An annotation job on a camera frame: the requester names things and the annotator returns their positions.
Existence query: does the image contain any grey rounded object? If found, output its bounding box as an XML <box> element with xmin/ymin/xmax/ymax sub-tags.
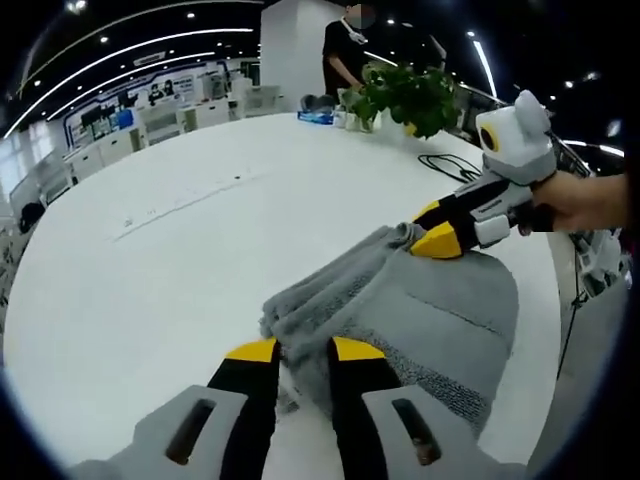
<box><xmin>301</xmin><ymin>93</ymin><xmax>335</xmax><ymax>113</ymax></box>

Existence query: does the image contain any white plant vase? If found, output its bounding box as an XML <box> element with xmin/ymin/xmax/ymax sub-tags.
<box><xmin>356</xmin><ymin>110</ymin><xmax>385</xmax><ymax>135</ymax></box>

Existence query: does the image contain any person's right hand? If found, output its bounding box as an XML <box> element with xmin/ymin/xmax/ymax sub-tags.
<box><xmin>519</xmin><ymin>173</ymin><xmax>599</xmax><ymax>235</ymax></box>

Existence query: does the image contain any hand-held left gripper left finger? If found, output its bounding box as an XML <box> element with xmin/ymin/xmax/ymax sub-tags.
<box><xmin>74</xmin><ymin>337</ymin><xmax>282</xmax><ymax>480</ymax></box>

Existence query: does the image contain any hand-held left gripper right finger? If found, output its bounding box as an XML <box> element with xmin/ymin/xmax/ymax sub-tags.
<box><xmin>326</xmin><ymin>335</ymin><xmax>527</xmax><ymax>480</ymax></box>

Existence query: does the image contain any white table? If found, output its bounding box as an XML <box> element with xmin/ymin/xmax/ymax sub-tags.
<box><xmin>2</xmin><ymin>112</ymin><xmax>562</xmax><ymax>480</ymax></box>

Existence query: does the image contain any blue-framed wall display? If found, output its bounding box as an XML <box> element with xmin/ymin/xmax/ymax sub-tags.
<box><xmin>62</xmin><ymin>59</ymin><xmax>234</xmax><ymax>151</ymax></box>

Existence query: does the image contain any blue tissue pack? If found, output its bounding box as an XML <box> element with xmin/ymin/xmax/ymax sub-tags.
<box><xmin>296</xmin><ymin>109</ymin><xmax>336</xmax><ymax>127</ymax></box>

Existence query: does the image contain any green potted plant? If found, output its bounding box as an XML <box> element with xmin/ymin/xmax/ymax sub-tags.
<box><xmin>349</xmin><ymin>62</ymin><xmax>462</xmax><ymax>142</ymax></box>

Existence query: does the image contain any grey towel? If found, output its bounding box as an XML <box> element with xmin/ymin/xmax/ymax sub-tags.
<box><xmin>259</xmin><ymin>222</ymin><xmax>520</xmax><ymax>437</ymax></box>

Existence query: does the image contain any black cable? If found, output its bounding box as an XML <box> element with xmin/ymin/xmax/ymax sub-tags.
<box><xmin>416</xmin><ymin>152</ymin><xmax>485</xmax><ymax>183</ymax></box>

